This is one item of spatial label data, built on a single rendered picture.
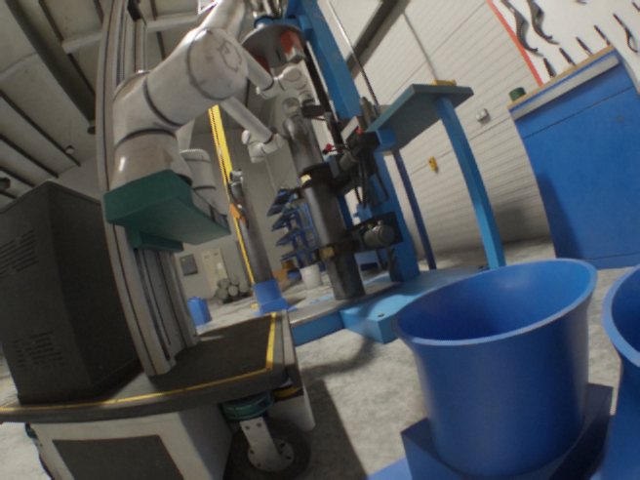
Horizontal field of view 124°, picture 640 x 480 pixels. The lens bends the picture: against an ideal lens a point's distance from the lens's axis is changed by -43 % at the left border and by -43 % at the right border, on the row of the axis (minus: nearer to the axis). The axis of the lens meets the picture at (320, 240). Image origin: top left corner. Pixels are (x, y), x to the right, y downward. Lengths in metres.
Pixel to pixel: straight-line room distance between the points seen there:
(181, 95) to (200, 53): 0.09
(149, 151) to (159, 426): 0.53
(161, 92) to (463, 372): 0.66
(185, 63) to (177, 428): 0.67
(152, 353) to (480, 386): 0.67
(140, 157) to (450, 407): 0.65
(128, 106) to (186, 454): 0.71
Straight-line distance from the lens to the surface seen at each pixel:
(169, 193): 0.55
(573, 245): 1.68
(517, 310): 0.56
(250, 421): 0.64
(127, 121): 0.68
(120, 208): 0.59
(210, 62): 0.57
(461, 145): 1.39
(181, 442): 0.62
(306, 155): 2.02
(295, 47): 2.39
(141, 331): 0.76
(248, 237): 3.16
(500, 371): 0.33
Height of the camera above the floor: 0.49
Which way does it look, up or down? 2 degrees up
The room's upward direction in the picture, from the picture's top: 17 degrees counter-clockwise
